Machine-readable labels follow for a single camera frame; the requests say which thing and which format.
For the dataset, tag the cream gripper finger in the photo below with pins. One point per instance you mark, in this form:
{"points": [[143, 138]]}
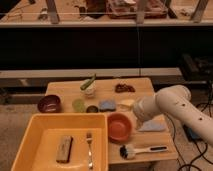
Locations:
{"points": [[138, 124]]}

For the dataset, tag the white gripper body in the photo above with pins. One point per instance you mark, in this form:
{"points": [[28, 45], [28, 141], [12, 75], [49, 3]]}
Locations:
{"points": [[145, 108]]}

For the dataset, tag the orange bowl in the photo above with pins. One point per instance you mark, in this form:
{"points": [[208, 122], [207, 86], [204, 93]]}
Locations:
{"points": [[119, 127]]}

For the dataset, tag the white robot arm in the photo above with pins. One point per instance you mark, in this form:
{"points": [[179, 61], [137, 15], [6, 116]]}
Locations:
{"points": [[175, 101]]}

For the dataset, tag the yellow plastic tray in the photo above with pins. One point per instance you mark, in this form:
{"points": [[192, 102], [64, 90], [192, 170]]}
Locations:
{"points": [[39, 145]]}

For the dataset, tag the grey blue cloth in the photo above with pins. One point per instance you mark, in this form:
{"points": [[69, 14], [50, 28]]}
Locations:
{"points": [[152, 126]]}

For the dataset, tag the yellow banana piece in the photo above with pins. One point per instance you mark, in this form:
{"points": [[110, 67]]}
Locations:
{"points": [[126, 104]]}

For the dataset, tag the wooden table board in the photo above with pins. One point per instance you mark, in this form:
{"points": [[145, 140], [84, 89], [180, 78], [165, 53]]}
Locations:
{"points": [[105, 89]]}

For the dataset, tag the blue sponge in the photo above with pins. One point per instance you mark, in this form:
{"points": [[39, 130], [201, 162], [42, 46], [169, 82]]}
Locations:
{"points": [[107, 105]]}

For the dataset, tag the small dark dish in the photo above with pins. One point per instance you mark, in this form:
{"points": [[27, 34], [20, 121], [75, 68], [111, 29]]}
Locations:
{"points": [[92, 109]]}

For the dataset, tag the blue pedal box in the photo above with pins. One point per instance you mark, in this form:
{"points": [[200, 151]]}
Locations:
{"points": [[191, 136]]}

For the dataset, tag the silver fork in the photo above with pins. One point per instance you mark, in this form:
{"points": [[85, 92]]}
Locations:
{"points": [[89, 142]]}

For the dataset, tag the green small cup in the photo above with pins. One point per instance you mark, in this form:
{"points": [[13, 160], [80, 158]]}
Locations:
{"points": [[79, 106]]}

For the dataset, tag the green vegetable stick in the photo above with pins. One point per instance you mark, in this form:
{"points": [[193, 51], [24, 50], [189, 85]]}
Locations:
{"points": [[86, 84]]}

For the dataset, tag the brown sponge block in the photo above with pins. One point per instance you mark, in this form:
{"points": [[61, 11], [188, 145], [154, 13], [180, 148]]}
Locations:
{"points": [[64, 149]]}

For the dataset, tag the dark purple bowl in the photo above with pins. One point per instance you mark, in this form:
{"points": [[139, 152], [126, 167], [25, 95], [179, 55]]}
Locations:
{"points": [[49, 104]]}

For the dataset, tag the white handled brush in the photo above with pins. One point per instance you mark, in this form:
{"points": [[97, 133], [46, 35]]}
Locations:
{"points": [[129, 151]]}

